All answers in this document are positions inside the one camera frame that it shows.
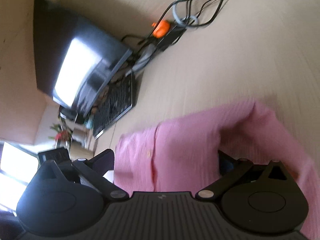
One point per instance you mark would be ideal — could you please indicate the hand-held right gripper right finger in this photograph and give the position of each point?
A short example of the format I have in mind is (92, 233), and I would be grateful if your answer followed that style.
(226, 166)

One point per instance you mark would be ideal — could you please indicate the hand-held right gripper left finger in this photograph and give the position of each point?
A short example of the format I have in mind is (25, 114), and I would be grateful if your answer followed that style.
(105, 161)

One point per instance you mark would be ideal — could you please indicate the pink button shirt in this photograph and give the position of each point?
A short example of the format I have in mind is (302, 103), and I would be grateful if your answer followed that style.
(187, 150)

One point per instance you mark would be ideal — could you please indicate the red flowering plant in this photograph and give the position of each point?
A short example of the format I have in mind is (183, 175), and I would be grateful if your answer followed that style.
(61, 135)

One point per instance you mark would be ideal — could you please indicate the black keyboard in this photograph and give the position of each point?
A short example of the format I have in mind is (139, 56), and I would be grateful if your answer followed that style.
(117, 102)

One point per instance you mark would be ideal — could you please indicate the black curved monitor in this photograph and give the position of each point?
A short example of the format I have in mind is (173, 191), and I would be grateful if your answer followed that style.
(55, 30)

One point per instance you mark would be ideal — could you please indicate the black power adapter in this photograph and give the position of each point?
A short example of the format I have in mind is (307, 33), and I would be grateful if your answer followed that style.
(172, 38)

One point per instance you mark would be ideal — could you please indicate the orange toy figure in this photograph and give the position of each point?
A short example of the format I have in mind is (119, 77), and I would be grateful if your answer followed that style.
(161, 29)

